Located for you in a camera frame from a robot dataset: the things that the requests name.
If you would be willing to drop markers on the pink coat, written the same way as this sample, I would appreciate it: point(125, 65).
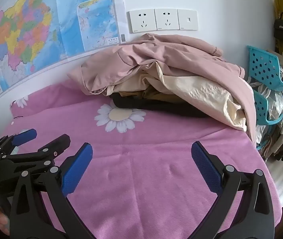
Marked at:
point(168, 52)

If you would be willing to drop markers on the colourful wall map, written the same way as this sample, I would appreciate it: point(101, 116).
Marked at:
point(32, 17)

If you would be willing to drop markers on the pink daisy bed sheet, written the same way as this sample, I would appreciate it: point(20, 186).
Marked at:
point(144, 166)

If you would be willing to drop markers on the white wall port plate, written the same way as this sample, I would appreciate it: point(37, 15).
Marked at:
point(187, 19)

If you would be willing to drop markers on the turquoise plastic basket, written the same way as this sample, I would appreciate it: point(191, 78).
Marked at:
point(261, 107)
point(263, 64)

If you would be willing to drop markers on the black garment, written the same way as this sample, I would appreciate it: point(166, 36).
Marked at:
point(156, 105)

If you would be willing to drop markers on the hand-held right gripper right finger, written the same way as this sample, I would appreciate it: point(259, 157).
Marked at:
point(206, 169)

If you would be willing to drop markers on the mustard garment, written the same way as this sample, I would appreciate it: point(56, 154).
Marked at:
point(154, 95)

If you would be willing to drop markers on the clear plastic bag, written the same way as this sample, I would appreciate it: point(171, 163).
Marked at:
point(274, 104)

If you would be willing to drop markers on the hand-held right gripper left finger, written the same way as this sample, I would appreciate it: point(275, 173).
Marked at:
point(76, 171)

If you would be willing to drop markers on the white wall socket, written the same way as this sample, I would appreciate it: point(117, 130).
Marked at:
point(141, 20)
point(166, 18)

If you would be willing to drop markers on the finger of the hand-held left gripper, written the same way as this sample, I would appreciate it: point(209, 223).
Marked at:
point(24, 135)
point(54, 145)

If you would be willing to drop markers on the cream garment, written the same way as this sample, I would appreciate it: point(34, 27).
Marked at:
point(201, 92)

